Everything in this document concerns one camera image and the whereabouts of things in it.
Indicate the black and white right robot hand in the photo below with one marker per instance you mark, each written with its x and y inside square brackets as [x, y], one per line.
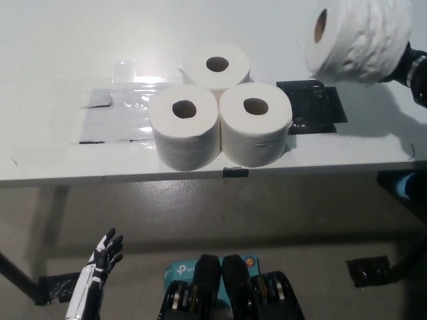
[403, 71]

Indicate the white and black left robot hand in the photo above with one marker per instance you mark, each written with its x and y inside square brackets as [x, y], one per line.
[85, 286]

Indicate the smooth white toilet paper roll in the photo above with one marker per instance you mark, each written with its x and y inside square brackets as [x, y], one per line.
[187, 143]
[200, 73]
[253, 140]

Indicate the black floor tape patch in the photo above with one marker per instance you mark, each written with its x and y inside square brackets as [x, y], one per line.
[367, 271]
[53, 290]

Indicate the black diagonal table leg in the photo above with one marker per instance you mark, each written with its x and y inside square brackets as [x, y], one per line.
[16, 276]
[408, 265]

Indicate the teal router box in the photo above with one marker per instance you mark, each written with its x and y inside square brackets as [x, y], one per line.
[180, 271]

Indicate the black tape patch on table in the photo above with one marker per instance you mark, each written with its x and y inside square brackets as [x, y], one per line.
[310, 106]

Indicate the clear plastic sheet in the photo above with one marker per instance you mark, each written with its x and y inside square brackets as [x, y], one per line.
[116, 123]

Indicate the small black tape strip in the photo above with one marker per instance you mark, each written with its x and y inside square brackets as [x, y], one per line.
[235, 172]

